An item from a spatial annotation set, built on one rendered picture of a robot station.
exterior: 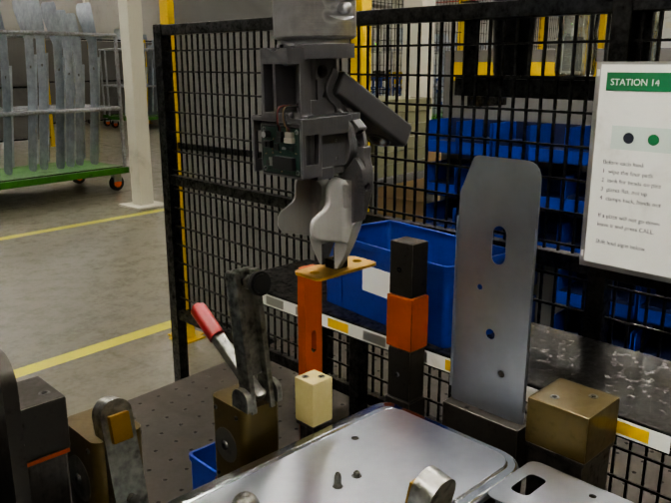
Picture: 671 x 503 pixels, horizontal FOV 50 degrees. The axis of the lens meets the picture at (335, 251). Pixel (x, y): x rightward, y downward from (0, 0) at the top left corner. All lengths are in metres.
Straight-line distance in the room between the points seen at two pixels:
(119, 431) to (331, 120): 0.39
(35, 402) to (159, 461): 0.72
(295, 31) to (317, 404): 0.48
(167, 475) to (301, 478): 0.64
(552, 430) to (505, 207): 0.27
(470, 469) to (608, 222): 0.47
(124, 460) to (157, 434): 0.77
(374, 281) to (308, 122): 0.61
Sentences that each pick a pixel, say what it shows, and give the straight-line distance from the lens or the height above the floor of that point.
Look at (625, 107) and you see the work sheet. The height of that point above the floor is 1.39.
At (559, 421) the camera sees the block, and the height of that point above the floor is 1.04.
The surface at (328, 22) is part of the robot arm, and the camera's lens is 0.64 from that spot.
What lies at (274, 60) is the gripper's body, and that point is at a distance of 0.64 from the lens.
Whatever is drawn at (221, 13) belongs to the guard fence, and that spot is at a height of 1.67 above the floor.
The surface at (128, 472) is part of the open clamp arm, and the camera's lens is 0.83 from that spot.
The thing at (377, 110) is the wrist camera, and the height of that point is 1.41.
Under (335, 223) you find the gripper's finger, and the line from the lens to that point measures 0.68.
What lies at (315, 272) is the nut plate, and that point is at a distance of 0.71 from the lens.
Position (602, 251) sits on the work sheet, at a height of 1.17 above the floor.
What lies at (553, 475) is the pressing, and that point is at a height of 1.00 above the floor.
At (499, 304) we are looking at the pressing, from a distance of 0.94.
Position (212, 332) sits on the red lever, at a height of 1.12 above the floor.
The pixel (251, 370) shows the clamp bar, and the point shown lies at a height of 1.10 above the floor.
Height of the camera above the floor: 1.45
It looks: 15 degrees down
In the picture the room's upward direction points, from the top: straight up
